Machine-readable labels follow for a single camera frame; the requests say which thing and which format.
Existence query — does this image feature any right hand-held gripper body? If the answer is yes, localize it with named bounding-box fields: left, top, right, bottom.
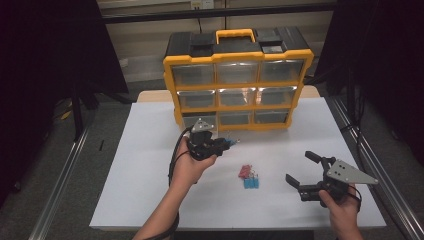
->
left=297, top=156, right=380, bottom=208

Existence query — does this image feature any black horizontal rail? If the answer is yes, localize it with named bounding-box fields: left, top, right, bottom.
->
left=100, top=2, right=337, bottom=25

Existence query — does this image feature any black floor cable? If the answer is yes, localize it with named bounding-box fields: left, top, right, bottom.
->
left=339, top=99, right=368, bottom=158

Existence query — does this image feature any person's right hand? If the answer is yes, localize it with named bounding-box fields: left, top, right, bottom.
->
left=318, top=189, right=362, bottom=223

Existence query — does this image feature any metal floor rail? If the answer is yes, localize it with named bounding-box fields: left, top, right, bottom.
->
left=327, top=95, right=424, bottom=240
left=28, top=124, right=92, bottom=240

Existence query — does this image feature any person's left hand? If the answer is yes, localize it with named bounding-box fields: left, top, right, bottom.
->
left=170, top=137, right=218, bottom=188

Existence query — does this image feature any yellow black drawer cabinet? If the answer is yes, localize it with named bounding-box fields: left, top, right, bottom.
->
left=162, top=26, right=315, bottom=132

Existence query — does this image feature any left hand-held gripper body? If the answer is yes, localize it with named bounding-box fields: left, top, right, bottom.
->
left=185, top=118, right=223, bottom=162

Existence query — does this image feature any black curtain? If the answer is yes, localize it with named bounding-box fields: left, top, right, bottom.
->
left=314, top=0, right=424, bottom=166
left=0, top=0, right=130, bottom=204

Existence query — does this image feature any white wall socket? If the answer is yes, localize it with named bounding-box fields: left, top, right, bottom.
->
left=190, top=0, right=215, bottom=10

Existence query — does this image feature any clear plastic storage drawer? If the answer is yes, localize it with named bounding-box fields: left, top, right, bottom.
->
left=181, top=112, right=218, bottom=132

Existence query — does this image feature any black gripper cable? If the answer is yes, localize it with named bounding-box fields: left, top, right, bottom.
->
left=146, top=127, right=195, bottom=240
left=347, top=184, right=363, bottom=213

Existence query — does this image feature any grid of clear drawers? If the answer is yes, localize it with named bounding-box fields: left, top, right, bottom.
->
left=171, top=59, right=305, bottom=126

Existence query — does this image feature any black stand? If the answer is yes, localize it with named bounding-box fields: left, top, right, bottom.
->
left=345, top=64, right=357, bottom=125
left=70, top=84, right=85, bottom=142

